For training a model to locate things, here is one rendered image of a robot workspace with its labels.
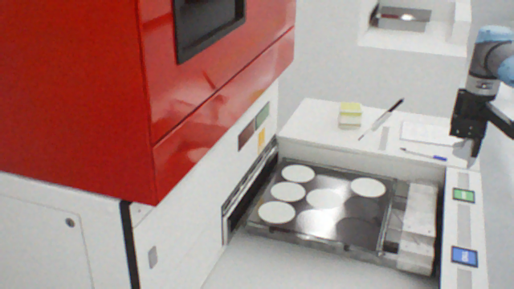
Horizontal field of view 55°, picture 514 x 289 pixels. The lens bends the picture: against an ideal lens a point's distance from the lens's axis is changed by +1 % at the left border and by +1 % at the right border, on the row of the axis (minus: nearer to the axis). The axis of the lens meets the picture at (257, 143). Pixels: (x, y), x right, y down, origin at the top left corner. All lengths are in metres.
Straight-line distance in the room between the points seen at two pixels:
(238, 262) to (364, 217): 0.36
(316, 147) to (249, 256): 0.46
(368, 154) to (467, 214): 0.37
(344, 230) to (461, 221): 0.29
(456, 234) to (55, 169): 0.91
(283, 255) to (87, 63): 0.79
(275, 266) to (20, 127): 0.72
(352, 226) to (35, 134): 0.82
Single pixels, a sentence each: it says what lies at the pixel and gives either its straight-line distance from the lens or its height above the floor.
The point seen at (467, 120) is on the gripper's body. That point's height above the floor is 1.19.
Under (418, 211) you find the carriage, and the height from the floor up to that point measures 0.88.
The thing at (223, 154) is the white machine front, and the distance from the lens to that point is 1.20.
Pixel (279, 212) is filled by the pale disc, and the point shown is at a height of 0.90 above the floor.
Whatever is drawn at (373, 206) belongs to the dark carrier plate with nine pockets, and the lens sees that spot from 1.43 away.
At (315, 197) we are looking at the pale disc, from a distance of 1.44.
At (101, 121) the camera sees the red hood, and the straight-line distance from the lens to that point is 0.81.
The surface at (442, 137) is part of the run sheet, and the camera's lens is 1.72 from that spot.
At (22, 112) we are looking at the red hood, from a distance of 0.91.
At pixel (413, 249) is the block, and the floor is 0.91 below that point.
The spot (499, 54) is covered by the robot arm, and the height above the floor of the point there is 1.38.
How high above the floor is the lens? 1.71
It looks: 28 degrees down
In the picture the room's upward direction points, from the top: 1 degrees clockwise
